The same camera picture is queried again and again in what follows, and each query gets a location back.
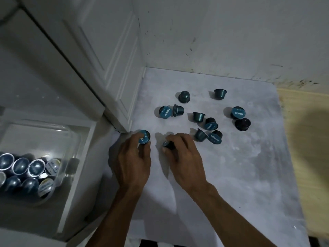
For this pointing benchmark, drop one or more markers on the person's right hand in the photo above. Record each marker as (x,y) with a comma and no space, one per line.
(185,164)

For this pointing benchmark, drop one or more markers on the person's left hand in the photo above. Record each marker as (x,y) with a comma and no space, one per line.
(131,164)

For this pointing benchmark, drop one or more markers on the person's left thumb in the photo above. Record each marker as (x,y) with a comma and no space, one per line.
(147,155)

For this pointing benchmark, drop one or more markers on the person's right thumb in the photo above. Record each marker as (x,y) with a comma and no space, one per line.
(170,154)

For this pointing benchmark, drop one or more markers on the teal coffee capsule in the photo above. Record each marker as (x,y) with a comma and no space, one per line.
(168,144)
(145,137)

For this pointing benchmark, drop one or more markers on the person's left forearm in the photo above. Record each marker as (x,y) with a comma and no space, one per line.
(115,216)

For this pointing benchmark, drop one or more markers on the person's right forearm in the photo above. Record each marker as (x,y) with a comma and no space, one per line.
(231,221)

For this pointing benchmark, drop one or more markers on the scattered group of teal capsules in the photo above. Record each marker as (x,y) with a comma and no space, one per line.
(212,124)

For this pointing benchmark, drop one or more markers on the grey marbled mat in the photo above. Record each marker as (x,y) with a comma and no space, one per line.
(244,164)

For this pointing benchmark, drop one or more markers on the clear plastic container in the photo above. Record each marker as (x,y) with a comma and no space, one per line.
(64,141)

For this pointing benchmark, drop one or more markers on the black white striped cloth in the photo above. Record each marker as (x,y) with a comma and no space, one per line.
(154,243)

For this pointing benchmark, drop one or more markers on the white panelled door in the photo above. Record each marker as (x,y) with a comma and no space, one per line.
(102,48)

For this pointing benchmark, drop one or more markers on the pile of silver-rimmed blue pods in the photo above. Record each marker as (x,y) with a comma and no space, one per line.
(28,174)

